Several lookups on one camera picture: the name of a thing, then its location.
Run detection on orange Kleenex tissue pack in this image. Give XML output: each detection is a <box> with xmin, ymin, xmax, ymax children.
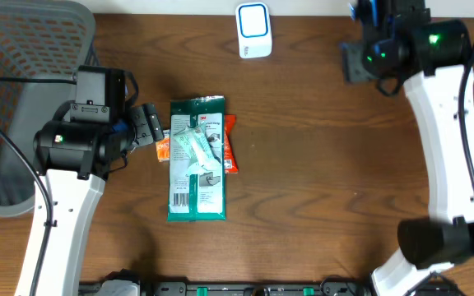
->
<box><xmin>156</xmin><ymin>129</ymin><xmax>170</xmax><ymax>162</ymax></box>

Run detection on light green wrapper packet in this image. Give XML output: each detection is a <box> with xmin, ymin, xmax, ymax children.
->
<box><xmin>172</xmin><ymin>123</ymin><xmax>222</xmax><ymax>175</ymax></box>

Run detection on red snack bag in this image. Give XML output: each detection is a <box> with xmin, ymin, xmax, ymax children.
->
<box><xmin>224</xmin><ymin>114</ymin><xmax>239</xmax><ymax>173</ymax></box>

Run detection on green 3M gloves package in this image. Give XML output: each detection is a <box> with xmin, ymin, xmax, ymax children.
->
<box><xmin>167</xmin><ymin>95</ymin><xmax>225</xmax><ymax>222</ymax></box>

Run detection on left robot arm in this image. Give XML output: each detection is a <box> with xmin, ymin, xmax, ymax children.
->
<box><xmin>16</xmin><ymin>66</ymin><xmax>164</xmax><ymax>295</ymax></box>

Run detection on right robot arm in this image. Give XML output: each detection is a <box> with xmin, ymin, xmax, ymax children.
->
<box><xmin>342</xmin><ymin>0</ymin><xmax>474</xmax><ymax>295</ymax></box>

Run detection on white barcode scanner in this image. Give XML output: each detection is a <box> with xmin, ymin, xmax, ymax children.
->
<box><xmin>235</xmin><ymin>2</ymin><xmax>272</xmax><ymax>59</ymax></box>

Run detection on grey plastic mesh basket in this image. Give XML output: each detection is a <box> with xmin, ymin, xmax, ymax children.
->
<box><xmin>0</xmin><ymin>1</ymin><xmax>99</xmax><ymax>217</ymax></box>

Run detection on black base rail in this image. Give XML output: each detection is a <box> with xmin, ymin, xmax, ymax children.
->
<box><xmin>78</xmin><ymin>280</ymin><xmax>374</xmax><ymax>296</ymax></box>

